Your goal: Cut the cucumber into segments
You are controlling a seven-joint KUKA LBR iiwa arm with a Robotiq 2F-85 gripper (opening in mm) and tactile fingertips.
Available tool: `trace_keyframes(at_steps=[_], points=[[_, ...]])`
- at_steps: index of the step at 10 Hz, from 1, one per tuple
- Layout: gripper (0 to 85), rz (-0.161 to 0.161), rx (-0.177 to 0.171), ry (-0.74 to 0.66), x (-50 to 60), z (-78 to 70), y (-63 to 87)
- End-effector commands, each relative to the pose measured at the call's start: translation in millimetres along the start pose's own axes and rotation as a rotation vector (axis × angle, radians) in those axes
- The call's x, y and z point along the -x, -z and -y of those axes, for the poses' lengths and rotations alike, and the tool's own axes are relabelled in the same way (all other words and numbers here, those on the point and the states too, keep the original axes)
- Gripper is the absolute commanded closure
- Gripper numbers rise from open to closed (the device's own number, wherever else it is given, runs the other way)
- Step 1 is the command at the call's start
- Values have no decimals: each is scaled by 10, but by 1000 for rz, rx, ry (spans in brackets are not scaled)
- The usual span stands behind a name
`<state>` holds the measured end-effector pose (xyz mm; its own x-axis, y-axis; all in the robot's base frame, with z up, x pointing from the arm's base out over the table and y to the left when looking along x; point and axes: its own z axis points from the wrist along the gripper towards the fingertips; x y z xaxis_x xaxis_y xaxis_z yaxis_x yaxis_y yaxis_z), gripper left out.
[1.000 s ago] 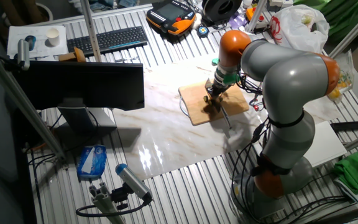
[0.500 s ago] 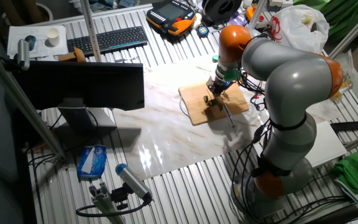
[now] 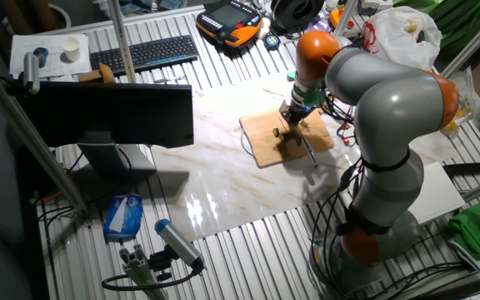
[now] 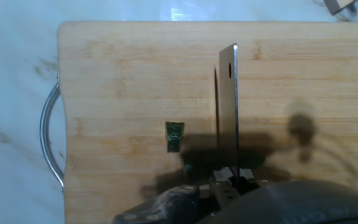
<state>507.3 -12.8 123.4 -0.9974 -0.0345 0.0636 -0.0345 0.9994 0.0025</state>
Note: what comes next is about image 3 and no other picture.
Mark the dark blue mouse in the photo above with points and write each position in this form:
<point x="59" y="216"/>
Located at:
<point x="42" y="56"/>

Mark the silver camera on pole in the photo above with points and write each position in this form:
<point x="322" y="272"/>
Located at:
<point x="31" y="73"/>

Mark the brown cardboard piece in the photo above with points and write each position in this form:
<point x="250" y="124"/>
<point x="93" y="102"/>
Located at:
<point x="98" y="74"/>

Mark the white paper sheet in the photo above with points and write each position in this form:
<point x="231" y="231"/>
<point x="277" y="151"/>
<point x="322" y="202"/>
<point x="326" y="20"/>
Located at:
<point x="52" y="66"/>

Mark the white round bin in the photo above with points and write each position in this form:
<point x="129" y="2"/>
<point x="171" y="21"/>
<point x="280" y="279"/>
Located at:
<point x="63" y="14"/>

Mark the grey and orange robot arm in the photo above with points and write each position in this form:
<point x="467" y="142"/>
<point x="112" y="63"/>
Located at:
<point x="390" y="104"/>

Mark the black computer monitor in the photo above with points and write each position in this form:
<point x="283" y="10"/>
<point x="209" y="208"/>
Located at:
<point x="106" y="114"/>

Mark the orange and black teach pendant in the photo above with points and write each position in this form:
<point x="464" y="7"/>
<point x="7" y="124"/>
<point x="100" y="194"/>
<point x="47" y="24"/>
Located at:
<point x="231" y="21"/>

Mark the black keyboard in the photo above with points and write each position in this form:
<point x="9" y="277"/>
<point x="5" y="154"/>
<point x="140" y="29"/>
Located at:
<point x="144" y="54"/>

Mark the slanted aluminium frame bar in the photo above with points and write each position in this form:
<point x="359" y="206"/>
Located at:
<point x="29" y="132"/>

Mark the white flat box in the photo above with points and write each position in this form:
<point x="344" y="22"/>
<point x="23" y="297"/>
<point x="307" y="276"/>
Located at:
<point x="436" y="191"/>

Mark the silver camera with blue cap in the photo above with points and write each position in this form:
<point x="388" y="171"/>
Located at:
<point x="179" y="243"/>

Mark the green cloth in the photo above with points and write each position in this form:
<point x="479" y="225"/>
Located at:
<point x="477" y="229"/>

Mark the steel cleaver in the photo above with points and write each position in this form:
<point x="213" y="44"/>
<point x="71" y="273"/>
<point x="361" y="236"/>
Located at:
<point x="308" y="150"/>

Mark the green wrist mount plate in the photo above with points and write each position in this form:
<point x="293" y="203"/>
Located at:
<point x="313" y="98"/>

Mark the white plastic bag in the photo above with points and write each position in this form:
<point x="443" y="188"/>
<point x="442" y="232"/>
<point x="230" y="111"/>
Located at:
<point x="402" y="37"/>

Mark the upright aluminium post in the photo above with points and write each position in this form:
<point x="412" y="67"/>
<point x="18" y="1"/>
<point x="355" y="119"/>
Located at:
<point x="121" y="41"/>

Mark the aluminium profile stub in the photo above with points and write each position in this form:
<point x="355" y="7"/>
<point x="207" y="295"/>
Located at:
<point x="138" y="271"/>

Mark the white rounded toy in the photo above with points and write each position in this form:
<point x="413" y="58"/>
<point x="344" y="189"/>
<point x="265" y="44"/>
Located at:
<point x="264" y="28"/>

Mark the green curtain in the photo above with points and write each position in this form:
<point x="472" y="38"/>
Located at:
<point x="465" y="21"/>

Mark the slim aluminium post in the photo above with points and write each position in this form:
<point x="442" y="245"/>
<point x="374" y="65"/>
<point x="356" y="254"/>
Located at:
<point x="344" y="16"/>

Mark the blue tissue pack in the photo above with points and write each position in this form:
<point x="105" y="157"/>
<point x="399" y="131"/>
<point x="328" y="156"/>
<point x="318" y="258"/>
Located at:
<point x="123" y="216"/>

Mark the purple plastic bag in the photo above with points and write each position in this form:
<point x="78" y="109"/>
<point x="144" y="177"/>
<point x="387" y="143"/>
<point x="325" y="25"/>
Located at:
<point x="319" y="26"/>

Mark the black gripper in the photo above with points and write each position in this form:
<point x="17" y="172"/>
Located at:
<point x="296" y="114"/>

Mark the orange plastic object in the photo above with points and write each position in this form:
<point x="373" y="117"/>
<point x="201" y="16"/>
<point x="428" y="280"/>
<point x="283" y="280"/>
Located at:
<point x="336" y="17"/>

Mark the white paper cup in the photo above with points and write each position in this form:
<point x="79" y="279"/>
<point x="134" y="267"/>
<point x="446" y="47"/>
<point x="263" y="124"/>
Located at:
<point x="71" y="50"/>

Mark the long aluminium bar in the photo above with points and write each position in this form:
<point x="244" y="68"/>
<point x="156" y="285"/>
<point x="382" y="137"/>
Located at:
<point x="477" y="38"/>

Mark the black flat bar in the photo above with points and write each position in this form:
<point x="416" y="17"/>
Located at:
<point x="473" y="168"/>

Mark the cut cucumber slice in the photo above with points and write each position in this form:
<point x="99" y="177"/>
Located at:
<point x="276" y="132"/>

